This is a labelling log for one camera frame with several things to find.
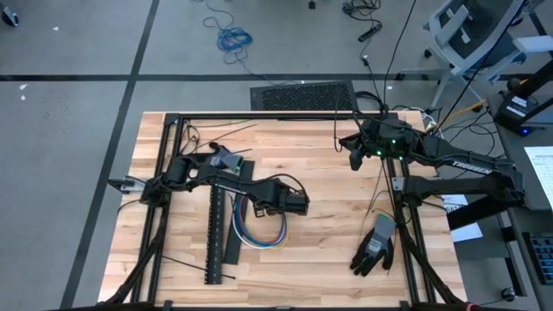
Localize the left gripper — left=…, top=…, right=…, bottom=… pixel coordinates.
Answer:
left=253, top=188, right=311, bottom=219

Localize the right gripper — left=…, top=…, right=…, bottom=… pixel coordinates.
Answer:
left=338, top=117, right=418, bottom=173

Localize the red insulated cable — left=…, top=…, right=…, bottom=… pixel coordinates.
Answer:
left=235, top=194, right=286, bottom=248

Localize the blue insulated cable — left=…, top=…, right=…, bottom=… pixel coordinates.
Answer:
left=232, top=194, right=288, bottom=250

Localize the black duct cover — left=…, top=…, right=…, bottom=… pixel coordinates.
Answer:
left=221, top=158, right=257, bottom=266

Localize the black slotted cable duct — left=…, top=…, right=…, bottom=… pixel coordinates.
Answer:
left=204, top=184, right=226, bottom=286

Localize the green cuffed grey work glove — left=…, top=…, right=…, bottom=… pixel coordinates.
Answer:
left=208, top=143, right=246, bottom=177

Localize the grey black work glove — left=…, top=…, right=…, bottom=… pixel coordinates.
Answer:
left=349, top=213, right=397, bottom=278

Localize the black power strip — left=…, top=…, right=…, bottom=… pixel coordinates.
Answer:
left=357, top=22, right=384, bottom=43

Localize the white paper sheet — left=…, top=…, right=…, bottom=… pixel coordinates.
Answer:
left=441, top=189, right=484, bottom=244

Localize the black desk leg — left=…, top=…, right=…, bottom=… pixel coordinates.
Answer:
left=447, top=183, right=524, bottom=231

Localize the grey mesh office chair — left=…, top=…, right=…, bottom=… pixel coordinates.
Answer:
left=397, top=0, right=553, bottom=111

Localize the black labelled device box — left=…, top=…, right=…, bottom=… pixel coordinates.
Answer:
left=493, top=92, right=543, bottom=137

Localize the white printed sheet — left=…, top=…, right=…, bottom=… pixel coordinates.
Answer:
left=523, top=145, right=553, bottom=213

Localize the grey desk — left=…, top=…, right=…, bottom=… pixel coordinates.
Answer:
left=487, top=92, right=553, bottom=311

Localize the black keyboard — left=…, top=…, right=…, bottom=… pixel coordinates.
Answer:
left=521, top=232, right=553, bottom=286

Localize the black caster wheel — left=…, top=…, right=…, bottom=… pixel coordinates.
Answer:
left=0, top=5, right=20, bottom=28

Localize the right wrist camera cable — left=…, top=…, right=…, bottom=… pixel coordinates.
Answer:
left=332, top=97, right=347, bottom=154

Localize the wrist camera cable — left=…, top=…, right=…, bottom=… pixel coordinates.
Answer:
left=263, top=172, right=310, bottom=195
left=332, top=97, right=347, bottom=154

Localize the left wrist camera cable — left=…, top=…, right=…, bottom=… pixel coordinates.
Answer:
left=263, top=172, right=310, bottom=195

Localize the thick black cable loop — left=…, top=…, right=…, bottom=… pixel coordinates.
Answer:
left=353, top=89, right=386, bottom=112

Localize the black aluminium table frame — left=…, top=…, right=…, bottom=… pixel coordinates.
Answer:
left=101, top=111, right=470, bottom=311

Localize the long black cable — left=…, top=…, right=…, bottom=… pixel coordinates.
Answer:
left=382, top=0, right=418, bottom=112

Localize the thin black cable loop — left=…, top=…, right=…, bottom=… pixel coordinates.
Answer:
left=177, top=119, right=200, bottom=157

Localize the yellow extension cord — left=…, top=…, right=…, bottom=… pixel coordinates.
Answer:
left=434, top=98, right=488, bottom=133

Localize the black cable tangle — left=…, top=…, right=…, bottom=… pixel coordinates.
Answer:
left=341, top=0, right=383, bottom=23

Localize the blue coiled network cable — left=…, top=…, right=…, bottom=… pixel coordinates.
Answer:
left=191, top=0, right=271, bottom=84

